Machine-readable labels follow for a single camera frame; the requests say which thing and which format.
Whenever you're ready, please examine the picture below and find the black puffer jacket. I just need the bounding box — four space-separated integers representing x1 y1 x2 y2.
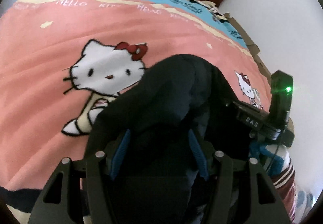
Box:
85 54 250 223

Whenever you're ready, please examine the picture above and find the blue gloved hand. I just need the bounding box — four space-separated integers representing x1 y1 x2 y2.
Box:
249 142 291 177

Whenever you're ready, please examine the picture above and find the striped red white sleeve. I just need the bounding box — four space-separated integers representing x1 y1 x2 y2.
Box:
270 156 297 223

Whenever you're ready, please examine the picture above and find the brown cardboard strip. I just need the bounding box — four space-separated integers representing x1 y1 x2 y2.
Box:
224 13 271 84

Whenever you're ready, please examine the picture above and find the pink Hello Kitty blanket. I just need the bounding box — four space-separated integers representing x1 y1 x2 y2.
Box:
0 0 273 224

